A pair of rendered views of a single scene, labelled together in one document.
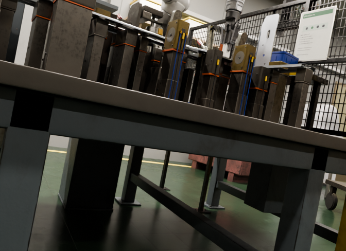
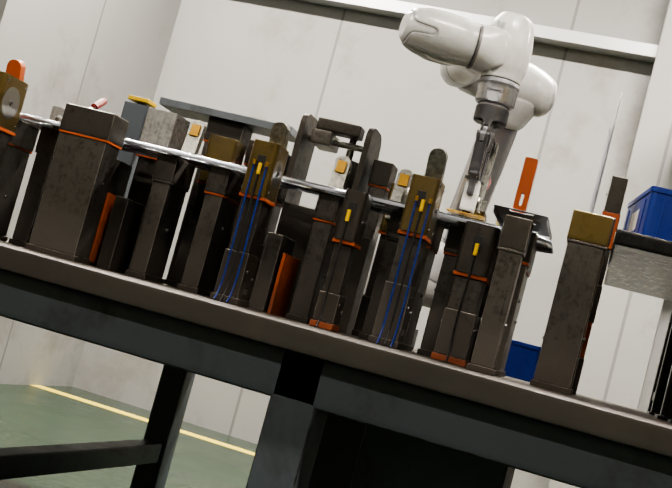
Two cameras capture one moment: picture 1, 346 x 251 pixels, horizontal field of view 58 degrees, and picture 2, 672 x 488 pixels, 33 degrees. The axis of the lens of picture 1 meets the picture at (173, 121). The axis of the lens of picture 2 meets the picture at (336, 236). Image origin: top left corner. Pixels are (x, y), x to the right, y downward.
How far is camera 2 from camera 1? 1.79 m
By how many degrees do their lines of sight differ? 46
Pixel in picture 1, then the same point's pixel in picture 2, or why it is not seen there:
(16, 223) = not seen: outside the picture
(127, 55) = (207, 213)
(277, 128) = (158, 297)
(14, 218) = not seen: outside the picture
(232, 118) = (76, 273)
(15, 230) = not seen: outside the picture
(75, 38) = (76, 185)
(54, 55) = (45, 212)
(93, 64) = (147, 229)
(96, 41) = (155, 191)
